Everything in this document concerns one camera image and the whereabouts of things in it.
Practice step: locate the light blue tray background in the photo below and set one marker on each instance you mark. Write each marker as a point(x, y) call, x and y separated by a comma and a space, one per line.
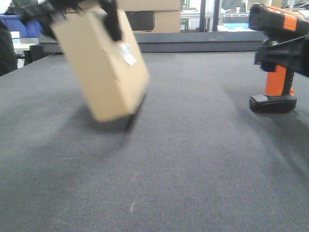
point(236, 26)

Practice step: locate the orange black barcode scanner gun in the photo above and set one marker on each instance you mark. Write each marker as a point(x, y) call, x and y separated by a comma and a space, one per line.
point(278, 25)

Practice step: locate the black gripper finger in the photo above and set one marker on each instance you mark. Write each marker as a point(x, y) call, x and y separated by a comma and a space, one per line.
point(292, 54)

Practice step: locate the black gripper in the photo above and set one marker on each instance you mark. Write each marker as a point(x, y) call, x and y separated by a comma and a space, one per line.
point(50, 11)

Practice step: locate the blue plastic crate background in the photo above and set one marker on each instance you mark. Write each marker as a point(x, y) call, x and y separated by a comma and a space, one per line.
point(31, 29)

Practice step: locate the black garment at left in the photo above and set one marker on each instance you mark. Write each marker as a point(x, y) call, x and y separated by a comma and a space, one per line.
point(8, 61)

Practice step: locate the white barcode label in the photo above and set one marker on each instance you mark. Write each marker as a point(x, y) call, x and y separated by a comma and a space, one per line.
point(127, 53)

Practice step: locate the large cardboard box with print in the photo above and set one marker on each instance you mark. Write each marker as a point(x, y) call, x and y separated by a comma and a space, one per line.
point(152, 16)

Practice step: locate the brown cardboard package box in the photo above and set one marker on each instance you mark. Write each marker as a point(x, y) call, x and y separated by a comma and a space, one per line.
point(112, 88)

